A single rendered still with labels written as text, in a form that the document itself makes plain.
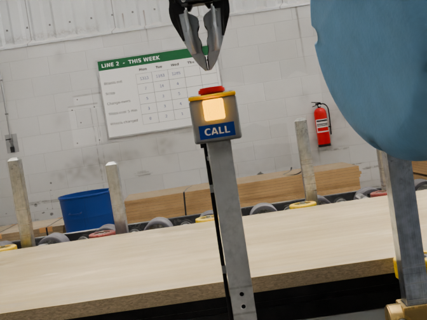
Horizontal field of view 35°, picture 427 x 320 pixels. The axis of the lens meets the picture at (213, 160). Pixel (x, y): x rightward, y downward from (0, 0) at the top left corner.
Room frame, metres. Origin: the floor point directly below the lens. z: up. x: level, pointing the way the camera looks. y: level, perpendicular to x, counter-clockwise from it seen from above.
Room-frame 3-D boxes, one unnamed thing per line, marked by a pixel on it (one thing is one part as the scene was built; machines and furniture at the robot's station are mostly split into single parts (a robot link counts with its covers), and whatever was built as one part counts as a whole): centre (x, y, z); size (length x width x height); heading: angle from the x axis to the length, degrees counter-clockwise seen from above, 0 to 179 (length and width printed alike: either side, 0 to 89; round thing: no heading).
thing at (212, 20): (1.01, -0.03, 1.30); 0.06 x 0.03 x 0.09; 178
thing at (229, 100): (1.03, -0.01, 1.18); 0.07 x 0.07 x 0.08; 88
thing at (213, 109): (0.99, -0.01, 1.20); 0.03 x 0.01 x 0.03; 88
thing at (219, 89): (1.03, -0.01, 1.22); 0.04 x 0.04 x 0.02
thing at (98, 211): (6.59, 1.25, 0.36); 0.59 x 0.57 x 0.73; 1
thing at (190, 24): (1.01, 0.00, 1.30); 0.06 x 0.03 x 0.09; 178
